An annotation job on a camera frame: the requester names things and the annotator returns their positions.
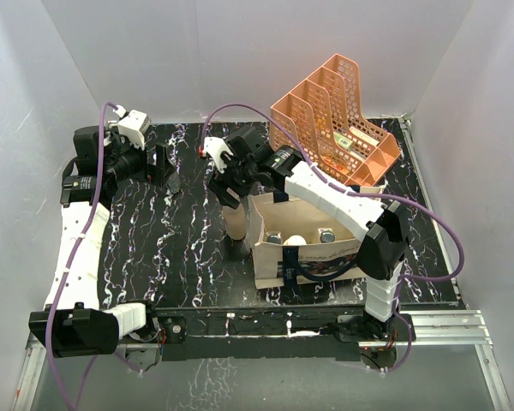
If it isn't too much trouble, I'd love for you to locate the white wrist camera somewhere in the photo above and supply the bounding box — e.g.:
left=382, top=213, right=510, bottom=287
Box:
left=199, top=137, right=233, bottom=174
left=115, top=105, right=151, bottom=150

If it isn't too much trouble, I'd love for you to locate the cream round cap bottle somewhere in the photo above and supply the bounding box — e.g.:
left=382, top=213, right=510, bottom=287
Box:
left=283, top=235, right=307, bottom=247

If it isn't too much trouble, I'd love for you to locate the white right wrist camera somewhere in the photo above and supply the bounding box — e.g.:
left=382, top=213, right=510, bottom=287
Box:
left=199, top=137, right=233, bottom=174

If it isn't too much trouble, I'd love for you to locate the peach plastic file organizer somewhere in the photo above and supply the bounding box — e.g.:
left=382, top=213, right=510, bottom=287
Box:
left=270, top=54, right=401, bottom=187

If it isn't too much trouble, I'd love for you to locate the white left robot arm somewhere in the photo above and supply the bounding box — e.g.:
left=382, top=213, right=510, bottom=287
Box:
left=28, top=122, right=174, bottom=358

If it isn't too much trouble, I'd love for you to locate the aluminium table frame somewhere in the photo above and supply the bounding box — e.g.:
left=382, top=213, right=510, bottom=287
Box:
left=12, top=113, right=513, bottom=411

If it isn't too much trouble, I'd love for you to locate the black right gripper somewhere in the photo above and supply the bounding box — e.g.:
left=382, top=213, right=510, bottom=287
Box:
left=206, top=148, right=258, bottom=210

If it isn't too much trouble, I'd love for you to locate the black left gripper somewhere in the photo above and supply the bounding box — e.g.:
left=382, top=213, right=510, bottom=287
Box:
left=104, top=129, right=174, bottom=187

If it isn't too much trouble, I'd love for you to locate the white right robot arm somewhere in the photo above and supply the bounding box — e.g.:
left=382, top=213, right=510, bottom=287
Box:
left=200, top=128, right=409, bottom=340

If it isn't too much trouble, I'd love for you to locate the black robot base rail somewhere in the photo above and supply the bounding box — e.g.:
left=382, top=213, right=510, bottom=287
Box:
left=111, top=306, right=416, bottom=363

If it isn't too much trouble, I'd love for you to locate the cream canvas tote bag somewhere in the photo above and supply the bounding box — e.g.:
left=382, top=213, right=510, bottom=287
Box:
left=247, top=193, right=361, bottom=289

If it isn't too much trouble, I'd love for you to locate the large clear square bottle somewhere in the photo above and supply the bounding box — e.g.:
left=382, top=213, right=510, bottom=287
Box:
left=316, top=228, right=336, bottom=244

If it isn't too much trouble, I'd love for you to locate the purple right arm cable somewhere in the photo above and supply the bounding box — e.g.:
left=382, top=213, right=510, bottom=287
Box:
left=200, top=104, right=466, bottom=372

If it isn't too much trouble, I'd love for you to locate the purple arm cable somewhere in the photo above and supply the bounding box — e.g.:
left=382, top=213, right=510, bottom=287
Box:
left=45, top=100, right=125, bottom=410
left=200, top=104, right=466, bottom=372

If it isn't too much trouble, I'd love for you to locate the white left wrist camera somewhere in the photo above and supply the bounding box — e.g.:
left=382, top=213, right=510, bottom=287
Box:
left=115, top=105, right=151, bottom=150

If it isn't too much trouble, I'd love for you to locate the beige pump bottle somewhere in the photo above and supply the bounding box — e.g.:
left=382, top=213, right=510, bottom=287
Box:
left=222, top=192, right=247, bottom=241

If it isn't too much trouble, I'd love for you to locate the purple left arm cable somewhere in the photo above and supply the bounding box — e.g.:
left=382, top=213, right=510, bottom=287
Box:
left=45, top=100, right=125, bottom=410

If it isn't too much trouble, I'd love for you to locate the small clear square bottle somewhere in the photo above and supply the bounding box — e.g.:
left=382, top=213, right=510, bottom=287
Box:
left=265, top=231, right=284, bottom=246

